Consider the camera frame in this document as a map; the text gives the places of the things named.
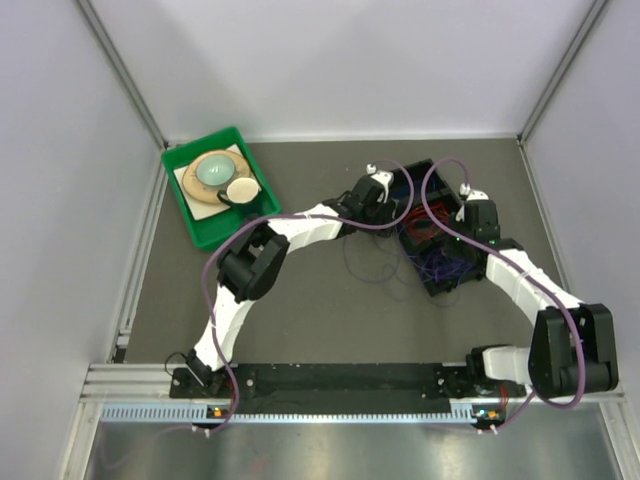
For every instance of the green plastic bin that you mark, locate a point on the green plastic bin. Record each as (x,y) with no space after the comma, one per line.
(209,233)

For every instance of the slotted grey cable duct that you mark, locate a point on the slotted grey cable duct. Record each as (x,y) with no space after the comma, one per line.
(206,414)

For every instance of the white square board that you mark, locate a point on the white square board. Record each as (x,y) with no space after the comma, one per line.
(200,210)

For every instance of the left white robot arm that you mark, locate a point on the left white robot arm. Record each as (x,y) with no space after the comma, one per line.
(250,261)

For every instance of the dark green mug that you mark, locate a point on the dark green mug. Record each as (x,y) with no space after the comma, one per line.
(242,196)

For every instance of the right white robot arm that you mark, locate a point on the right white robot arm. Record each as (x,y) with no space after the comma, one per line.
(573,343)

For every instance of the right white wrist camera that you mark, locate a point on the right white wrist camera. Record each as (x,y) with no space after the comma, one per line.
(468,194)

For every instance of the black three-compartment tray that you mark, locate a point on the black three-compartment tray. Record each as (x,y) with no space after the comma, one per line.
(439,270)

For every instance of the light teal bowl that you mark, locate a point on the light teal bowl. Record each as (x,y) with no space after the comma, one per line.
(215,169)

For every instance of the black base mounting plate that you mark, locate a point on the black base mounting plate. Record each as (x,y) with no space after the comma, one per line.
(432,380)

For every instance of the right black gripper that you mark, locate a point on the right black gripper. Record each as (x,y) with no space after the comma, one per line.
(455,223)

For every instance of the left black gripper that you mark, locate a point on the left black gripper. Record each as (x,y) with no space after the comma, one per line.
(390,212)

